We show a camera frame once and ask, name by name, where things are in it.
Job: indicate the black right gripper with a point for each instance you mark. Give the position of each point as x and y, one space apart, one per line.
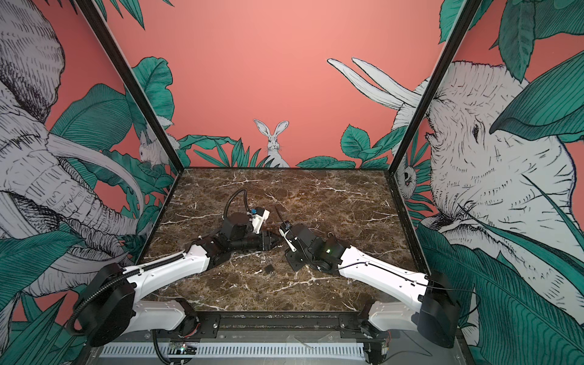
291 257

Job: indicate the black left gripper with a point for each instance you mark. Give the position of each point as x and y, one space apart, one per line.
267 243

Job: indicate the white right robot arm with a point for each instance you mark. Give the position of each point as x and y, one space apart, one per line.
426 303

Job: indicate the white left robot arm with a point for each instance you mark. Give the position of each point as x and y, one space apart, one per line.
114 304

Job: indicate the white perforated strip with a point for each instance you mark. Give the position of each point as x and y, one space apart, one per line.
344 351

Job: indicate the small green circuit board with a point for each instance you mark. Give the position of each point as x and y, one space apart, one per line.
176 349

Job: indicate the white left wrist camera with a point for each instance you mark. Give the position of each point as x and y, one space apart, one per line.
258 217

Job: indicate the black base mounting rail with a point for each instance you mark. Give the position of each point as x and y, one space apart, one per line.
350 325

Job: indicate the black corner frame post right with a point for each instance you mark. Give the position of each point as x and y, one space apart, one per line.
460 28

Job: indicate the black corner frame post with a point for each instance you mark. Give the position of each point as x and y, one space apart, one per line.
101 30
460 28

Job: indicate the black corner frame post left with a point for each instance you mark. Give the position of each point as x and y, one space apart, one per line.
101 30

